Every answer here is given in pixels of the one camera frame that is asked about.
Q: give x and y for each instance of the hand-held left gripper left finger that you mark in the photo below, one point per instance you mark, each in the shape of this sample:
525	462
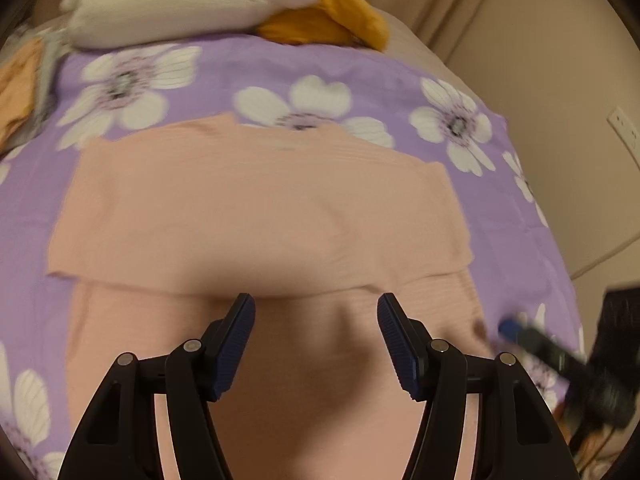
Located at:
231	345

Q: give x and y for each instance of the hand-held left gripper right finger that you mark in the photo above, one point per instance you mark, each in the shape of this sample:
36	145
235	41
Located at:
400	345

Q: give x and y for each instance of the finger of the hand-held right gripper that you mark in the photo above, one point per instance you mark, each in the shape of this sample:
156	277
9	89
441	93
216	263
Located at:
537	342

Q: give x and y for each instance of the pink ribbed garment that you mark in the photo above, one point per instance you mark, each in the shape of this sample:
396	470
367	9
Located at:
260	210

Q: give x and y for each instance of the purple floral bed sheet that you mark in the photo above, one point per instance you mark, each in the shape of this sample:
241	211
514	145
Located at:
380	85

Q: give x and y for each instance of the orange garment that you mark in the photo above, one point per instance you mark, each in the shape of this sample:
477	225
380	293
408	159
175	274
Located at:
20	85

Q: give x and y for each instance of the beige curtain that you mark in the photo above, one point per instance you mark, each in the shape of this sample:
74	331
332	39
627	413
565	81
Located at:
450	0

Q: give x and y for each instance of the white wall socket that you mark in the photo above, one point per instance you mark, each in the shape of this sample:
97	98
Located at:
624	125

